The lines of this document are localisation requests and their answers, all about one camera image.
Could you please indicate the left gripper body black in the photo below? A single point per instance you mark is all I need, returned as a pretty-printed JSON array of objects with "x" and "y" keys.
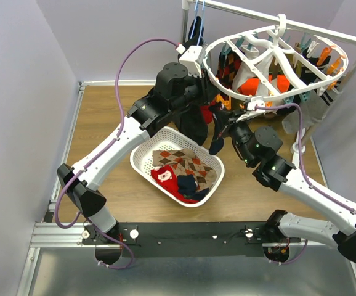
[{"x": 201, "y": 87}]

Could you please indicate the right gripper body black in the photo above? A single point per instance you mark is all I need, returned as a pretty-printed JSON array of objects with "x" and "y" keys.
[{"x": 233, "y": 118}]

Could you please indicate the navy santa sock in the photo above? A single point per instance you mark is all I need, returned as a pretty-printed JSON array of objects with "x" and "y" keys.
[{"x": 217, "y": 142}]

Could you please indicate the white round clip hanger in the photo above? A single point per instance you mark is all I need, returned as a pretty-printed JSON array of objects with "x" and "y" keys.
[{"x": 270, "y": 38}]

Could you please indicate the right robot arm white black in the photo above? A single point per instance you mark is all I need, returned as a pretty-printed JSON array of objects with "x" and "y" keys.
[{"x": 258, "y": 149}]

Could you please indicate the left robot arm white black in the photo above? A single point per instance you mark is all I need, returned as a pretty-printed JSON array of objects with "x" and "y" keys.
[{"x": 174, "y": 92}]

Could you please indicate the black sock on blue hanger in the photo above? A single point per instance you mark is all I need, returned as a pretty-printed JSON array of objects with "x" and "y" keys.
[{"x": 195, "y": 33}]

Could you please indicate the red hanging sock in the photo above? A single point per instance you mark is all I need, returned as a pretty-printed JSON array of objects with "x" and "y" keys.
[{"x": 207, "y": 114}]

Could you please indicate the dark argyle hanging sock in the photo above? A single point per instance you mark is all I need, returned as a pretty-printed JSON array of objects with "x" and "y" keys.
[{"x": 228, "y": 66}]

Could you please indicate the white orange hanging sock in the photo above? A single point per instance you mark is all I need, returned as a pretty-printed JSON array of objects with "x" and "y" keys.
[{"x": 248, "y": 83}]

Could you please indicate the beige argyle sock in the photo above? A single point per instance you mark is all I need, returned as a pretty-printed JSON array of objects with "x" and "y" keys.
[{"x": 185, "y": 162}]

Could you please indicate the white perforated plastic basket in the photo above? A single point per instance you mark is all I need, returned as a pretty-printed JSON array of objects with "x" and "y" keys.
[{"x": 170, "y": 139}]

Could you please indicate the navy green striped sock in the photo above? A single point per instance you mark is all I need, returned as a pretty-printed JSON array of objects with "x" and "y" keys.
[{"x": 188, "y": 188}]

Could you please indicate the grey striped hanging sock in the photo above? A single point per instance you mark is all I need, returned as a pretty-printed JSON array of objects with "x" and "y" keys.
[{"x": 314, "y": 110}]

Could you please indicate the red santa bear sock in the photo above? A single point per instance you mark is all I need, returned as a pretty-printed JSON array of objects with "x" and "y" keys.
[{"x": 165, "y": 177}]

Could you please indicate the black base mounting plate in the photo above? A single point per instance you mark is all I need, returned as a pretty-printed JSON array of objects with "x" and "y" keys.
[{"x": 200, "y": 239}]

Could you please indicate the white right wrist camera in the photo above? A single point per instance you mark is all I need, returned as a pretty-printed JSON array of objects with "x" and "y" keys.
[{"x": 253, "y": 106}]

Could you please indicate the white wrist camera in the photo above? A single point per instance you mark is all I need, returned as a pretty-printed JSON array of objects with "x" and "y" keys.
[
  {"x": 192, "y": 59},
  {"x": 253, "y": 106}
]

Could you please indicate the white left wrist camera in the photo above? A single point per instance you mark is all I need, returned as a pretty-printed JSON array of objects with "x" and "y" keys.
[{"x": 192, "y": 59}]

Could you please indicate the white drying rack frame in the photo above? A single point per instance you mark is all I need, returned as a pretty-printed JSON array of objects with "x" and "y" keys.
[{"x": 317, "y": 52}]

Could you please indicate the aluminium rail frame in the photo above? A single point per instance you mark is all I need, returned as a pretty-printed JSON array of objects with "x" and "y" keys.
[{"x": 47, "y": 234}]

